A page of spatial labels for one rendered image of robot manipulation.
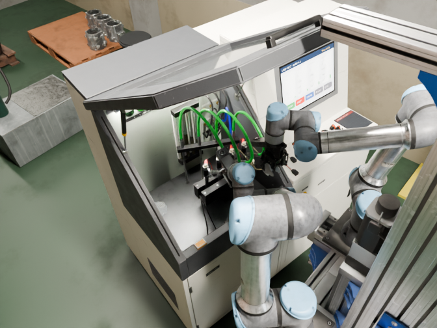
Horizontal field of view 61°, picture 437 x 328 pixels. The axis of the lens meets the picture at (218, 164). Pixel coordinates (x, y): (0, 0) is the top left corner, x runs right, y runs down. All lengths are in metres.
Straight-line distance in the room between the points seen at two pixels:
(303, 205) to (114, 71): 1.16
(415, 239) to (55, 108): 3.29
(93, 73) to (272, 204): 1.16
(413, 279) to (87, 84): 1.41
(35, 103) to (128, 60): 2.12
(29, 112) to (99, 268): 1.63
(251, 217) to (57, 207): 2.61
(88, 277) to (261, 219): 2.12
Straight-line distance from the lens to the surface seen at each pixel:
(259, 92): 1.84
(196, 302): 2.07
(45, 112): 3.73
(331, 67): 2.20
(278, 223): 0.90
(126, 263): 2.85
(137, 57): 1.87
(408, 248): 1.03
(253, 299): 1.16
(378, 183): 1.58
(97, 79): 1.76
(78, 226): 3.16
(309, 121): 1.33
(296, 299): 1.25
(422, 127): 1.28
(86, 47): 5.16
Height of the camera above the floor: 2.39
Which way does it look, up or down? 45 degrees down
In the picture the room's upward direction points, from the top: 3 degrees counter-clockwise
